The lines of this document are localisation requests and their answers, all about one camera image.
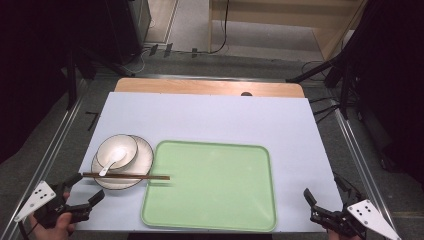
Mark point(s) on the white plate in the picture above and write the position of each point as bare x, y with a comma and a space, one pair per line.
141, 163

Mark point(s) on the person's left hand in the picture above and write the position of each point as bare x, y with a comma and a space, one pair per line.
56, 230

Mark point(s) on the white spoon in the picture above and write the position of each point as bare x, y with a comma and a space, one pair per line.
112, 162

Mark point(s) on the white bowl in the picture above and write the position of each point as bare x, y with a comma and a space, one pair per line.
117, 151

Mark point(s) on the white table cover board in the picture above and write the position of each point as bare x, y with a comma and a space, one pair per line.
213, 116

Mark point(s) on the aluminium floor rail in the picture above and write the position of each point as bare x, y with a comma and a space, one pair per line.
363, 166
43, 166

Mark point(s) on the wooden table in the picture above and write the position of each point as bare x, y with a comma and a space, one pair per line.
186, 86

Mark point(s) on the green tray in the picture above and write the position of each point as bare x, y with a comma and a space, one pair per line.
210, 186

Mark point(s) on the black curtain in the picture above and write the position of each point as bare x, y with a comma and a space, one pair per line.
393, 83
33, 66

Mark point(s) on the black metal stand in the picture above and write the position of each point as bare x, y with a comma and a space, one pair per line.
71, 80
343, 80

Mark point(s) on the brown chopstick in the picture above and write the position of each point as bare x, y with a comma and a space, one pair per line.
133, 175

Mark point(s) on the black cabinet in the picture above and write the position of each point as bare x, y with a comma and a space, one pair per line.
128, 26

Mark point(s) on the wooden shelf unit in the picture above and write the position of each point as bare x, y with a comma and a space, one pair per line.
330, 30

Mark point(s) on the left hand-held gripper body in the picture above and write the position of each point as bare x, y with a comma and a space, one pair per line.
50, 205

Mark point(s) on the person's right hand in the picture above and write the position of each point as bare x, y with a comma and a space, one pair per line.
345, 236

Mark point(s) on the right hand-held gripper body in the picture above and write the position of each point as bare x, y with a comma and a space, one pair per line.
353, 216

